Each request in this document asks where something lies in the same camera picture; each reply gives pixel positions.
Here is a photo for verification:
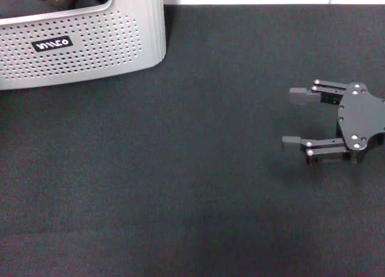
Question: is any grey perforated storage box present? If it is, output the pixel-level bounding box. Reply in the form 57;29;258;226
0;0;168;91

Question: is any black cloth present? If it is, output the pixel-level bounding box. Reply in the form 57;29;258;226
0;0;111;19

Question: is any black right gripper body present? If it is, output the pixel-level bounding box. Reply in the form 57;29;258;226
337;83;385;164

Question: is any black tablecloth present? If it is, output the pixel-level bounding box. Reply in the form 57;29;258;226
0;3;385;277

